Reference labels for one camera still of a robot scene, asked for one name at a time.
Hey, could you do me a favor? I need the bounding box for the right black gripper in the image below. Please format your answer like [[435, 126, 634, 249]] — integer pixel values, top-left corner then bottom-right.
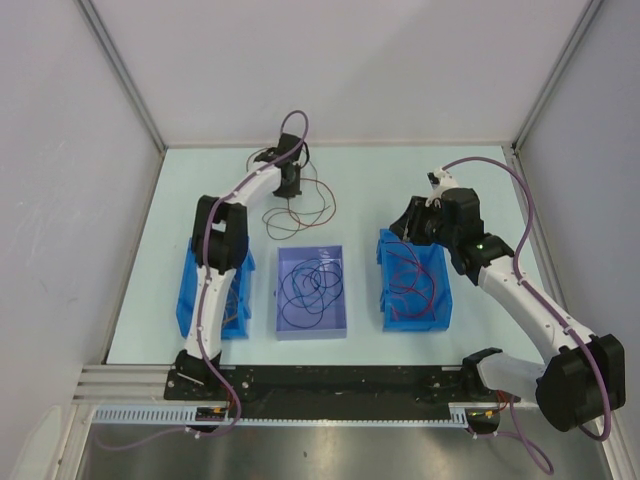
[[388, 196, 458, 249]]

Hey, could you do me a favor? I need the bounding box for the orange red wire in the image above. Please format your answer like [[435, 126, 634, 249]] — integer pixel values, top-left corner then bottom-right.
[[389, 264, 446, 321]]

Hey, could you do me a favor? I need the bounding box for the yellow orange wire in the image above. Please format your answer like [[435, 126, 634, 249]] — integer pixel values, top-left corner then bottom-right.
[[222, 279, 244, 324]]

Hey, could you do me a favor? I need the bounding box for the dark blue wire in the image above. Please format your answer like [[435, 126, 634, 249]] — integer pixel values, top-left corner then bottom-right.
[[279, 257, 346, 314]]

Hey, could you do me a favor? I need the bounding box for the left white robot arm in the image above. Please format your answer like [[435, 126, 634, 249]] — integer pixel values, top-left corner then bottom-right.
[[174, 133, 308, 400]]

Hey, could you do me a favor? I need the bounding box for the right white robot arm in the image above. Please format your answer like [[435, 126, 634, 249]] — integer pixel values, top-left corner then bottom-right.
[[390, 187, 626, 441]]

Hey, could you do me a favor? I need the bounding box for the right blue bin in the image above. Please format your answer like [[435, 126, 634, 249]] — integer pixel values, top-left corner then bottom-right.
[[376, 229, 453, 332]]

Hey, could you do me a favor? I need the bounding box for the blue bin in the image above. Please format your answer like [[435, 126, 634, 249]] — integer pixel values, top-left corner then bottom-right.
[[176, 240, 255, 340], [376, 229, 453, 332]]

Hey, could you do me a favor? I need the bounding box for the middle purple tray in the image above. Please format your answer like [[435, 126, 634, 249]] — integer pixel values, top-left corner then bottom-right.
[[275, 245, 347, 341]]

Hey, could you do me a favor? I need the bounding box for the left blue bin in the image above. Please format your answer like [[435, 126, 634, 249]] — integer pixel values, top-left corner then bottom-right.
[[176, 240, 255, 340]]

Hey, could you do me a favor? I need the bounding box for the brown wire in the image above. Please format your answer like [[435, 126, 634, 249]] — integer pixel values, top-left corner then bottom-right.
[[245, 145, 339, 240]]

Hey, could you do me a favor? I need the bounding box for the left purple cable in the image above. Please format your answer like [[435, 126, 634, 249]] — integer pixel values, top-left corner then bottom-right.
[[94, 110, 311, 449]]

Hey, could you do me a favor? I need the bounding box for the purple cable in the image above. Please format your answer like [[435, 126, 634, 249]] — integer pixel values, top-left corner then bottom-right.
[[94, 110, 311, 449], [439, 156, 614, 474]]

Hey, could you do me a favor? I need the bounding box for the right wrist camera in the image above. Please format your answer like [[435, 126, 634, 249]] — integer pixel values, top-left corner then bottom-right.
[[427, 168, 459, 201]]

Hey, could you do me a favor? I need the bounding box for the slotted cable duct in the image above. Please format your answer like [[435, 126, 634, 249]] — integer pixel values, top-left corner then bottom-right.
[[93, 405, 500, 429]]

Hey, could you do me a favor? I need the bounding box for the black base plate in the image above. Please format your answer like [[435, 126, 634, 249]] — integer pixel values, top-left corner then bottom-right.
[[163, 363, 508, 428]]

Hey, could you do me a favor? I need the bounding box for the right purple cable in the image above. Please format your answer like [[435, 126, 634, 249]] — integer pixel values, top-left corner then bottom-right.
[[439, 156, 614, 474]]

